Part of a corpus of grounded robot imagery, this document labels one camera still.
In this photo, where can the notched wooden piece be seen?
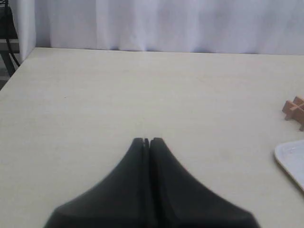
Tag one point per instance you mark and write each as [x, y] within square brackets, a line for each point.
[294, 110]

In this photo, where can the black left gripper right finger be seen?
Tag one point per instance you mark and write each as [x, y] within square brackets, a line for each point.
[181, 201]

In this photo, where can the black metal stand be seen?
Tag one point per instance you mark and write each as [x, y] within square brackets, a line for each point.
[9, 44]

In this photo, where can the white plastic tray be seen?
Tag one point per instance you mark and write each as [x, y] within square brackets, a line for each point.
[290, 156]

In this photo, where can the white curtain backdrop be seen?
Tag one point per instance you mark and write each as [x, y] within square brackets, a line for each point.
[216, 26]

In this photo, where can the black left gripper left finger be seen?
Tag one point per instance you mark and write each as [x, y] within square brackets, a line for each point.
[123, 199]

